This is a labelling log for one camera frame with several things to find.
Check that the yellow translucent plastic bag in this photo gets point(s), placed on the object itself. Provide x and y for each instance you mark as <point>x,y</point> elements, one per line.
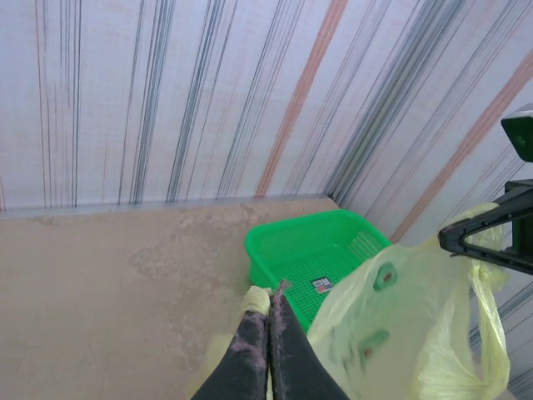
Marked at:
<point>395,312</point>

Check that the green plastic basket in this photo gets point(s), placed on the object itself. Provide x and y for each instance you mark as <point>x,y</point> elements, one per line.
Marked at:
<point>291,233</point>

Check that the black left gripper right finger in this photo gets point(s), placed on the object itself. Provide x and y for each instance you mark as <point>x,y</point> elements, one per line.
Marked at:
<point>295,358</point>

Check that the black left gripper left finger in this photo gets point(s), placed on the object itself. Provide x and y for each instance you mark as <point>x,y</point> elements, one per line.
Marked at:
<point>245,358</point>

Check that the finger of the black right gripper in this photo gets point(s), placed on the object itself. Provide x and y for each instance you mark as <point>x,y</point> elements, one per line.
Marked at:
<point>520,188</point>
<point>470,223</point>

